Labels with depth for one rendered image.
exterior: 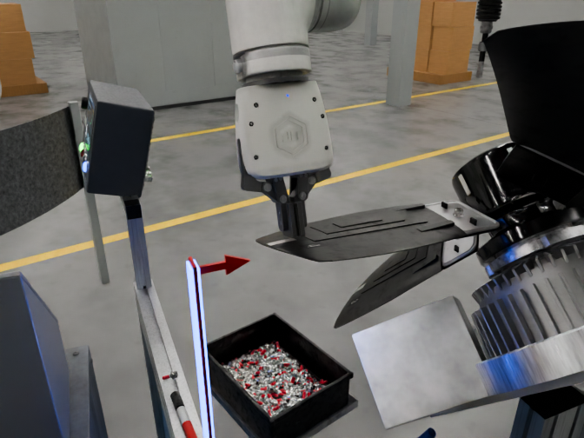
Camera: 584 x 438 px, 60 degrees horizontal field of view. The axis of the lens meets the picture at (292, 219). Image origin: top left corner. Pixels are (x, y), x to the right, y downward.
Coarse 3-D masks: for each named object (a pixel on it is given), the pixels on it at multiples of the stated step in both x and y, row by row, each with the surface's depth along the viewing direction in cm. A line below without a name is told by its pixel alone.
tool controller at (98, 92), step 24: (96, 96) 100; (120, 96) 106; (96, 120) 98; (120, 120) 99; (144, 120) 101; (96, 144) 99; (120, 144) 101; (144, 144) 103; (96, 168) 101; (120, 168) 103; (144, 168) 105; (96, 192) 103; (120, 192) 105
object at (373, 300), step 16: (400, 256) 87; (416, 256) 81; (432, 256) 77; (384, 272) 88; (400, 272) 83; (416, 272) 79; (432, 272) 75; (368, 288) 88; (384, 288) 83; (400, 288) 79; (368, 304) 83; (336, 320) 88; (352, 320) 83
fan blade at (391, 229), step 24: (336, 216) 68; (360, 216) 65; (384, 216) 64; (408, 216) 63; (432, 216) 64; (264, 240) 62; (312, 240) 57; (336, 240) 56; (360, 240) 56; (384, 240) 56; (408, 240) 57; (432, 240) 57
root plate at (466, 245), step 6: (450, 240) 77; (456, 240) 76; (462, 240) 74; (468, 240) 73; (474, 240) 72; (444, 246) 77; (450, 246) 76; (462, 246) 73; (468, 246) 72; (474, 246) 71; (444, 252) 77; (450, 252) 75; (456, 252) 74; (462, 252) 72; (468, 252) 71; (444, 258) 76; (450, 258) 74; (456, 258) 73; (444, 264) 75
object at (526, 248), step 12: (564, 228) 63; (576, 228) 61; (528, 240) 63; (540, 240) 61; (552, 240) 60; (564, 240) 60; (576, 240) 63; (516, 252) 62; (528, 252) 61; (540, 252) 62; (492, 264) 65; (504, 264) 63; (516, 264) 65; (492, 276) 68
